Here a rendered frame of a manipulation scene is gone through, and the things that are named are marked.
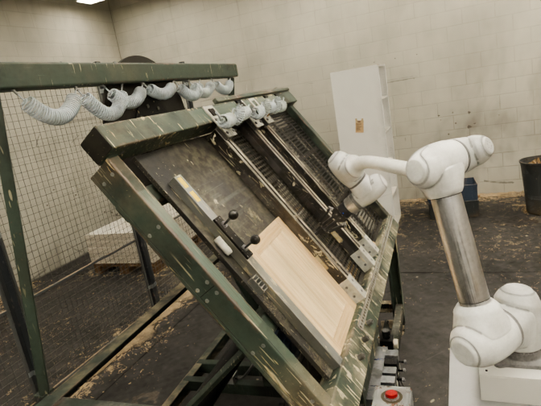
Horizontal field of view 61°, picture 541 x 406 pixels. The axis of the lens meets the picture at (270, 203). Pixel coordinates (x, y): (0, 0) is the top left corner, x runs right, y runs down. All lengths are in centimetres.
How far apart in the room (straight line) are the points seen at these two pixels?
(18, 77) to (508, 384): 207
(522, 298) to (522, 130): 550
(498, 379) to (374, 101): 433
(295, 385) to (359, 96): 456
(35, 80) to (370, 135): 443
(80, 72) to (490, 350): 191
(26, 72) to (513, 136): 627
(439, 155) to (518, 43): 561
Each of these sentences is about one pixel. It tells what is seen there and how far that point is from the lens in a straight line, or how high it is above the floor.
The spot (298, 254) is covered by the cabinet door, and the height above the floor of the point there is 120.
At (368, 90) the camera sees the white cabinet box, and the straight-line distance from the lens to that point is 577.
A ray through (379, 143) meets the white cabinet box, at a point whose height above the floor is 112.
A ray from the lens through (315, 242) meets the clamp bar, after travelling 220.
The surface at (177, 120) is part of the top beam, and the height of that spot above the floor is 189.
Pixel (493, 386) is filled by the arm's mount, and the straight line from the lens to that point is 190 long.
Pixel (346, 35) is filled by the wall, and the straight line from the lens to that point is 726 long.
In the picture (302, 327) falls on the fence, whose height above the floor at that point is 106.
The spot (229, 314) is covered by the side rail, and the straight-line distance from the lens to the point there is 158.
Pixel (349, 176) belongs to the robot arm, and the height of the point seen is 153.
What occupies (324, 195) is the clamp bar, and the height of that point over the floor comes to 130.
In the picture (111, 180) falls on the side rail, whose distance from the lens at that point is 162.
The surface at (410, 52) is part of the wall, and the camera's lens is 711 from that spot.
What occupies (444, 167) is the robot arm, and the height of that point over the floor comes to 161.
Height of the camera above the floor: 193
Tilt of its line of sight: 13 degrees down
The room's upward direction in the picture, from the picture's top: 10 degrees counter-clockwise
